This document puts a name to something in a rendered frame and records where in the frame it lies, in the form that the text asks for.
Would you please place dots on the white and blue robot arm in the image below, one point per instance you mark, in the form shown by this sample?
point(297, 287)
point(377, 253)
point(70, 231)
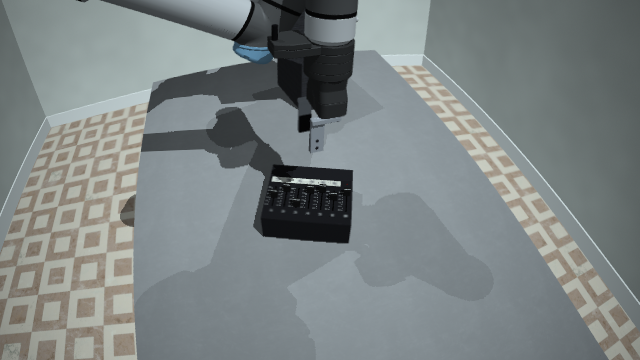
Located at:
point(246, 22)

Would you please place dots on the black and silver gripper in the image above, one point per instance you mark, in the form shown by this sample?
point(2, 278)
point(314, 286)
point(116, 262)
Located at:
point(329, 66)

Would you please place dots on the black lighting desk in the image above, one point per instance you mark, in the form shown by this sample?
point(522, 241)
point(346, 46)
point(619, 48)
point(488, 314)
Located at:
point(317, 213)

